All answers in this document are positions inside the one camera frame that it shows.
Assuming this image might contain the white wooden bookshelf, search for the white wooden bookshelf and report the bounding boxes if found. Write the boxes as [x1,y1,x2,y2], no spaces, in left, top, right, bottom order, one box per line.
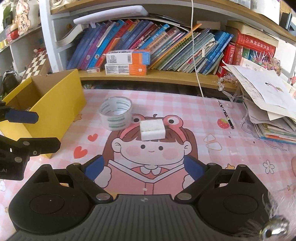
[39,1,295,89]

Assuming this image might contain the orange white toothpaste box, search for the orange white toothpaste box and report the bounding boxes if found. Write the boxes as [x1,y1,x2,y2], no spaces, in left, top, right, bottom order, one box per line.
[105,64,147,76]
[106,50,151,65]

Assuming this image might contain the brown white chessboard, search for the brown white chessboard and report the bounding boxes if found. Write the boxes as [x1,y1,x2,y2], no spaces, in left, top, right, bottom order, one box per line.
[23,50,51,80]

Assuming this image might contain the pearl bead bracelet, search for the pearl bead bracelet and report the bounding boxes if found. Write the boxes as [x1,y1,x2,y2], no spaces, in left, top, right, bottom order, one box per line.
[217,76,239,92]

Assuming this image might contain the white power adapter cube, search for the white power adapter cube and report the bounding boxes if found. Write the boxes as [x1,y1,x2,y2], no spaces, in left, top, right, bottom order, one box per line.
[139,119,166,141]

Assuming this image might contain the black patterned pencil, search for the black patterned pencil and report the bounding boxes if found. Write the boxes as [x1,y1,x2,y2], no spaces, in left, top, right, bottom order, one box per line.
[218,101,234,129]

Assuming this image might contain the clear packing tape roll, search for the clear packing tape roll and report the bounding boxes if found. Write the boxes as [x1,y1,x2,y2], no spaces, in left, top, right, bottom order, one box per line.
[99,96,132,131]

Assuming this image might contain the row of leaning books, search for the row of leaning books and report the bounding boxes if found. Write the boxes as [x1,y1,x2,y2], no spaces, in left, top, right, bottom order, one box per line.
[59,18,233,75]

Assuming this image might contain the small red white box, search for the small red white box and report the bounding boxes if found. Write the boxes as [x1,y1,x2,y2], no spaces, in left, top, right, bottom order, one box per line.
[86,67,101,73]

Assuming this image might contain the lower orange white toothpaste box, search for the lower orange white toothpaste box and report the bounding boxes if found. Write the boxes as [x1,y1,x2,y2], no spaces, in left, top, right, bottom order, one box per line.
[105,64,147,76]

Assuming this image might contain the white foam tube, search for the white foam tube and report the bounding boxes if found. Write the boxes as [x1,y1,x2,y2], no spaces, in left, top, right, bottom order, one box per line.
[73,5,149,25]

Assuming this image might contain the yellow cardboard box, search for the yellow cardboard box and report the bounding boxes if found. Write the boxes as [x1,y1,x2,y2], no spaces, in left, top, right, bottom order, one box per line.
[1,69,86,151]

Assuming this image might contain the pile of papers and books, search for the pile of papers and books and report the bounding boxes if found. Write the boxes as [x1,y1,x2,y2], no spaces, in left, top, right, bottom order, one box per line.
[223,59,295,145]

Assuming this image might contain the red dictionary books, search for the red dictionary books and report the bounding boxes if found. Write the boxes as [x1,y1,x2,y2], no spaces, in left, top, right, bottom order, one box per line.
[216,20,278,77]

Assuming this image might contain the upper orange white toothpaste box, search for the upper orange white toothpaste box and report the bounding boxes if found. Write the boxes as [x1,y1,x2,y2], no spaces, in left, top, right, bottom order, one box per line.
[106,50,151,65]

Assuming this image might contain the pink cartoon cup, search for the pink cartoon cup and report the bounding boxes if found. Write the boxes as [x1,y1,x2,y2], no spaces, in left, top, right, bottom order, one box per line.
[291,156,296,176]

